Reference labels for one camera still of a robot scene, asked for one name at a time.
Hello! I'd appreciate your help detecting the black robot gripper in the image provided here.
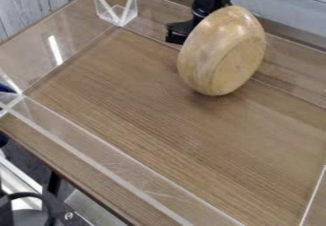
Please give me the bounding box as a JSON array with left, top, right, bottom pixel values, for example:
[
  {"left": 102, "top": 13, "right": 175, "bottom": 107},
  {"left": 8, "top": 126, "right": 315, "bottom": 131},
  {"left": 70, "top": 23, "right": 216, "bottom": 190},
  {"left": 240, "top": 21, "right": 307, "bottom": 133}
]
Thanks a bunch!
[{"left": 165, "top": 10, "right": 208, "bottom": 45}]

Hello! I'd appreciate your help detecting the light brown wooden bowl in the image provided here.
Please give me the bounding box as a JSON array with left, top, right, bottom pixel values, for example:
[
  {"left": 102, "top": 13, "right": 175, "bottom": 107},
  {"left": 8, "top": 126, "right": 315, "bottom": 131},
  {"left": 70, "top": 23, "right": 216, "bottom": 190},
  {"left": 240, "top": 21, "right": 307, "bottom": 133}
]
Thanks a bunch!
[{"left": 176, "top": 6, "right": 267, "bottom": 96}]

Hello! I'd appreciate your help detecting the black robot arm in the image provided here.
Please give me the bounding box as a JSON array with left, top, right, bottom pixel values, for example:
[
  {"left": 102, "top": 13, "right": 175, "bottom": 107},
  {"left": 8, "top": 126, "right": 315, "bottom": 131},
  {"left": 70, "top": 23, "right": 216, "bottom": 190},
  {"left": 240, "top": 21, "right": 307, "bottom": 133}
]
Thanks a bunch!
[{"left": 165, "top": 0, "right": 231, "bottom": 45}]

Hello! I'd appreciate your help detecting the blue object at left edge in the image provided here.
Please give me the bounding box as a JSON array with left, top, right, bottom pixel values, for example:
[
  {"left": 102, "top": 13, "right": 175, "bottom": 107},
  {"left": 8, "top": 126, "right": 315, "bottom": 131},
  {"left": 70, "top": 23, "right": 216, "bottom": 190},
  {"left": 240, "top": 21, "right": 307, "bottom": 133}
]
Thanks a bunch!
[{"left": 0, "top": 83, "right": 14, "bottom": 93}]

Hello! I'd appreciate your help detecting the black table leg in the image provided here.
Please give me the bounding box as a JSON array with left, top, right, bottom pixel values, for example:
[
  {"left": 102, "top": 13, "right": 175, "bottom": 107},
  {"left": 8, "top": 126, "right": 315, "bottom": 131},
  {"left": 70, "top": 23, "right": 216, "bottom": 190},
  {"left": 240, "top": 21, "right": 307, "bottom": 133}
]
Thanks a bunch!
[{"left": 46, "top": 172, "right": 61, "bottom": 195}]

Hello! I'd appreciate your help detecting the clear acrylic corner bracket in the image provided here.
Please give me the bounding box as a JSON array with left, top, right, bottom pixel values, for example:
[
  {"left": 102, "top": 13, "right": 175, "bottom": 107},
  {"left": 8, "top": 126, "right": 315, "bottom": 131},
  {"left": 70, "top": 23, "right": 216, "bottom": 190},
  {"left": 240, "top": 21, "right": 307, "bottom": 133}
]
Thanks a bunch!
[{"left": 94, "top": 0, "right": 137, "bottom": 27}]

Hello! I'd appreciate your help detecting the clear acrylic barrier wall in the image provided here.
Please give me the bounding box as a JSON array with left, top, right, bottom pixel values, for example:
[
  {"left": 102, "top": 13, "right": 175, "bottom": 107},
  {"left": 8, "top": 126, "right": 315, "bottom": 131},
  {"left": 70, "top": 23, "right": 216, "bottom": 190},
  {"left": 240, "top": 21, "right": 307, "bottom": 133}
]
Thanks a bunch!
[{"left": 0, "top": 0, "right": 326, "bottom": 226}]

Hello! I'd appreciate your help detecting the grey metal base plate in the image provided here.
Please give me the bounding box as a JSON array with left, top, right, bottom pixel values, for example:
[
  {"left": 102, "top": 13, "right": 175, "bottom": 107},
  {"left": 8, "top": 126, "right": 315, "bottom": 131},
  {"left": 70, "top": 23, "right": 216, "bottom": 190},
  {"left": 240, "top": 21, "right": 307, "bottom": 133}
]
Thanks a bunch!
[{"left": 60, "top": 201, "right": 93, "bottom": 226}]

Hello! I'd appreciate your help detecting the black cable loop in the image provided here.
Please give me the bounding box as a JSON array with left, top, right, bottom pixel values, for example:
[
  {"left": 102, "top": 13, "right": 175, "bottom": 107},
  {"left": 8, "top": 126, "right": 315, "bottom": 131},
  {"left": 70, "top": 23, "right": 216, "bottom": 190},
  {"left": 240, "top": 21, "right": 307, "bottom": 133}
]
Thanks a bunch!
[{"left": 0, "top": 191, "right": 65, "bottom": 226}]

